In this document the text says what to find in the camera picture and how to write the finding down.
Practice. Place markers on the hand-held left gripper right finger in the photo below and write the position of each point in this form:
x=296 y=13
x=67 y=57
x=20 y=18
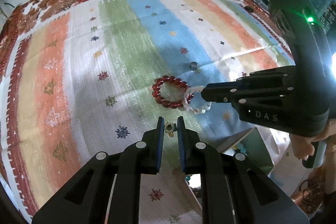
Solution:
x=190 y=155

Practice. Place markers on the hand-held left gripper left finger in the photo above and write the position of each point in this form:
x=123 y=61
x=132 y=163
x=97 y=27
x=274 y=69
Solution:
x=147 y=155

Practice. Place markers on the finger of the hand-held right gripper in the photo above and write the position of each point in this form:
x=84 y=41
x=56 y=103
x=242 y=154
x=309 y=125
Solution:
x=275 y=113
x=262 y=81

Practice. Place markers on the small gold earring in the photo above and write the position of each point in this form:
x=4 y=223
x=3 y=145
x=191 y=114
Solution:
x=169 y=129

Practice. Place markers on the rectangular metal tin box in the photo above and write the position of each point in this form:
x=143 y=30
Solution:
x=260 y=155

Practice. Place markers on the person's right forearm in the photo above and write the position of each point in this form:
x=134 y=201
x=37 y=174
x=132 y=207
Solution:
x=331 y=169

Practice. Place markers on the person's right hand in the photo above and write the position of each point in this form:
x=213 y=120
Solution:
x=302 y=146

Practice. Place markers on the black printed shirt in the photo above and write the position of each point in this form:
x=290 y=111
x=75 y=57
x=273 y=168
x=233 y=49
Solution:
x=329 y=19

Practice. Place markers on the small grey bead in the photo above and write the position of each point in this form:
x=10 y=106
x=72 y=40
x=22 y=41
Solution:
x=193 y=66

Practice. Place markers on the small black object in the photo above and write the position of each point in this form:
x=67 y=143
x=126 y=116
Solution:
x=248 y=9

